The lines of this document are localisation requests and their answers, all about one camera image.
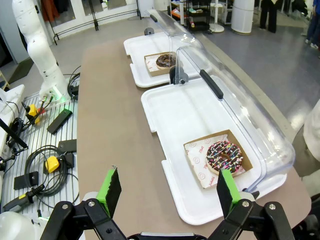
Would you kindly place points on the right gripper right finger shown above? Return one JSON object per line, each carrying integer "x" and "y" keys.
{"x": 226, "y": 192}

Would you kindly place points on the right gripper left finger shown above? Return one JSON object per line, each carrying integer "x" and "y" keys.
{"x": 110, "y": 190}

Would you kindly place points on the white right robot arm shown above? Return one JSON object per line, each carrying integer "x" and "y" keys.
{"x": 15, "y": 225}

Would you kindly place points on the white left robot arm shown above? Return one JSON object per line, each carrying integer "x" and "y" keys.
{"x": 42, "y": 55}

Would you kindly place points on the chocolate donut with sprinkles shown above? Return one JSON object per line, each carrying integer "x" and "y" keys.
{"x": 217, "y": 152}

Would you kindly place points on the sprinkled chocolate donut in tray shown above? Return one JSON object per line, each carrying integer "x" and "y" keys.
{"x": 197, "y": 160}

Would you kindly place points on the person in cream cardigan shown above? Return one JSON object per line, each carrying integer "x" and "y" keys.
{"x": 312, "y": 130}

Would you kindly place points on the chocolate glazed donut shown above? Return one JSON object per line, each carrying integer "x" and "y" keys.
{"x": 165, "y": 61}

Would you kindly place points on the person in black trousers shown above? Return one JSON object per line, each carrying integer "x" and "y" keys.
{"x": 268, "y": 15}

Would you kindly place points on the person in blue jeans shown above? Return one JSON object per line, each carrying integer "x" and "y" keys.
{"x": 313, "y": 25}

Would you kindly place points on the flat black plate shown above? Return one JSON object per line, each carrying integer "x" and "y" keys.
{"x": 67, "y": 146}
{"x": 26, "y": 180}

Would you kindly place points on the yellow emergency stop button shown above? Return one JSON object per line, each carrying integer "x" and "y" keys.
{"x": 52, "y": 164}
{"x": 33, "y": 111}

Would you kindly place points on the clear hinged display lid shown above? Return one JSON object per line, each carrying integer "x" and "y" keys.
{"x": 250, "y": 112}
{"x": 180, "y": 32}

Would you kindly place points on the long black rectangular box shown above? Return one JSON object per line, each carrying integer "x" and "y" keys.
{"x": 60, "y": 121}

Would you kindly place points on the white display tray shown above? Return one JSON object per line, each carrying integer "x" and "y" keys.
{"x": 140, "y": 50}
{"x": 180, "y": 115}

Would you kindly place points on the black tripod leg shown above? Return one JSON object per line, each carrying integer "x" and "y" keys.
{"x": 12, "y": 135}

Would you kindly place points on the white round stand base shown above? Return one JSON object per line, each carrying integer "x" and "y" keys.
{"x": 217, "y": 28}

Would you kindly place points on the black shelf cart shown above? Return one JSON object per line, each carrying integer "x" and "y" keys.
{"x": 198, "y": 25}

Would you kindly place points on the black clothes rack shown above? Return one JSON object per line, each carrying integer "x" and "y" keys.
{"x": 95, "y": 17}

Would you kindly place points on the white cylindrical air purifier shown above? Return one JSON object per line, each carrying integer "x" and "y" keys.
{"x": 242, "y": 17}

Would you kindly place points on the grey handheld enabling switch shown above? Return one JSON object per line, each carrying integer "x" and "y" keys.
{"x": 17, "y": 202}

